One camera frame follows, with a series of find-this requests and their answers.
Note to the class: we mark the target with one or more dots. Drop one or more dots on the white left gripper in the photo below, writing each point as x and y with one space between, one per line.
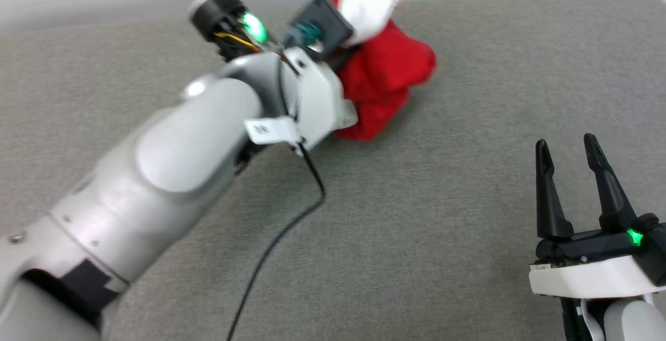
320 101

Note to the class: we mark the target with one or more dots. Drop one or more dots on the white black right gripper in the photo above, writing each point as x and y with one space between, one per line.
593 276

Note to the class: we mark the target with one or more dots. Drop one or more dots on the red white basketball jersey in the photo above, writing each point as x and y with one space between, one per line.
385 75

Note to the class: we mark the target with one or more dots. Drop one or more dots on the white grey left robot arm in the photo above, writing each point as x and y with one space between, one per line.
171 148

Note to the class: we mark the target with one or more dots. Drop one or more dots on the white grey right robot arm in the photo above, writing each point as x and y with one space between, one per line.
629 323

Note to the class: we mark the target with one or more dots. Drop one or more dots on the white paper label tag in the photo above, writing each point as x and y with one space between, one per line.
270 131

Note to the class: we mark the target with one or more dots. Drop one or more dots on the dark left wrist camera box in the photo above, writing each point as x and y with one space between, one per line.
325 26

